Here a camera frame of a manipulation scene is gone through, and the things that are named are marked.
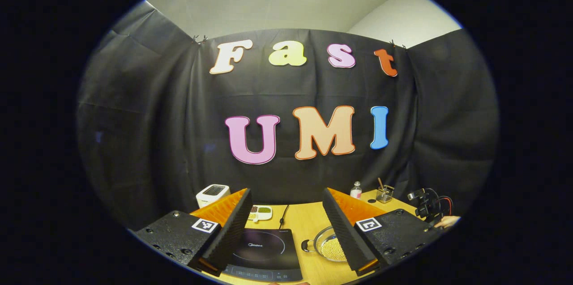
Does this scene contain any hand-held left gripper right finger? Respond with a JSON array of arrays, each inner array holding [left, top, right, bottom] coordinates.
[[322, 187, 444, 276]]

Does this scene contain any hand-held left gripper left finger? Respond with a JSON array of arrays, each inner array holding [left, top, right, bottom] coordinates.
[[134, 188, 252, 276]]

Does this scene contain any steel pot with black handle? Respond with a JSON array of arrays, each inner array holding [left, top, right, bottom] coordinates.
[[301, 225, 350, 263]]

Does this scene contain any black induction cooktop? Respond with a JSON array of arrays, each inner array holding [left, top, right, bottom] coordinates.
[[222, 228, 303, 282]]

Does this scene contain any pile of yellow beans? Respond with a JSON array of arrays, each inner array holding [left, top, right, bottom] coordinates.
[[321, 237, 347, 262]]

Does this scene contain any white divided bean dish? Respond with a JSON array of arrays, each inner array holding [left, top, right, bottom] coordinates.
[[248, 205, 273, 222]]

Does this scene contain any white box appliance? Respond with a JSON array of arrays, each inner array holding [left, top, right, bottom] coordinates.
[[196, 184, 231, 208]]

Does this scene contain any black backdrop cloth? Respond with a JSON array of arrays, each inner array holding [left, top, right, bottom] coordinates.
[[76, 1, 500, 232]]

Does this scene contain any wire mesh holder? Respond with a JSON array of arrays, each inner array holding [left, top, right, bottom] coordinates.
[[376, 185, 394, 204]]

